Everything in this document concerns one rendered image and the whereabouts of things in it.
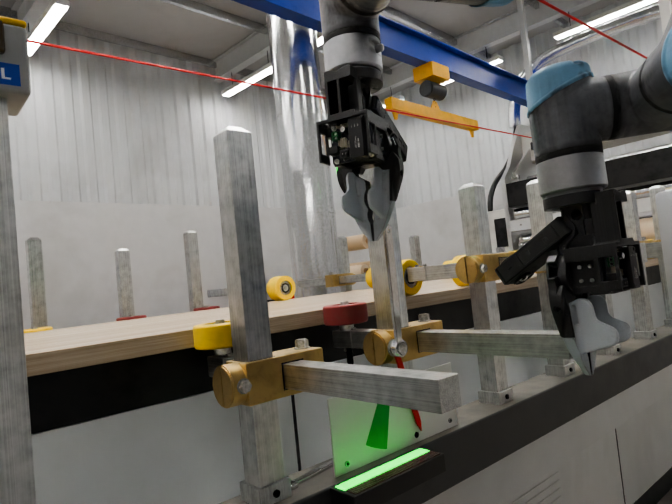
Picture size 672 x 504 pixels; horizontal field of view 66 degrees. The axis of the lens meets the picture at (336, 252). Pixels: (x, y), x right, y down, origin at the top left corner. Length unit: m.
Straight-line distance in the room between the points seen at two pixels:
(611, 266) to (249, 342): 0.42
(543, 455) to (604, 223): 0.65
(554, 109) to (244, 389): 0.48
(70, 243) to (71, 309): 0.91
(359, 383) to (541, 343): 0.26
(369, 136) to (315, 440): 0.57
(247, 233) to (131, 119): 8.31
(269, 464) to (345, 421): 0.12
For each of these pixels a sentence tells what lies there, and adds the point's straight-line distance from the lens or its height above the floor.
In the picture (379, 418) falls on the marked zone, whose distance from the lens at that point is 0.76.
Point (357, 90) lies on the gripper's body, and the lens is 0.67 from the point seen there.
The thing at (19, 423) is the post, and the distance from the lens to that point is 0.56.
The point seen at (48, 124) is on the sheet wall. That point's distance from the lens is 8.40.
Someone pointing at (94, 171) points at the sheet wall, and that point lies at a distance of 8.42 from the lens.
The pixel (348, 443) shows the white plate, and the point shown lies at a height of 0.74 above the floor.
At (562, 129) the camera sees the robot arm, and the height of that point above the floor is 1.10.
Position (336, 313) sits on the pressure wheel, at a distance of 0.91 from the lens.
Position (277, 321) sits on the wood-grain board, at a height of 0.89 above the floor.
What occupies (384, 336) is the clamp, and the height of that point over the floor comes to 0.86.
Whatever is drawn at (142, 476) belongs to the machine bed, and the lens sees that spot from 0.84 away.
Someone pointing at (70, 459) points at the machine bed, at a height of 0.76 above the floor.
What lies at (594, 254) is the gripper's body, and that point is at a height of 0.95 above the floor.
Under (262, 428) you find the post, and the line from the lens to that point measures 0.65.
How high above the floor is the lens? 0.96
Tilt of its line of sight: 3 degrees up
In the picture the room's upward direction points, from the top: 6 degrees counter-clockwise
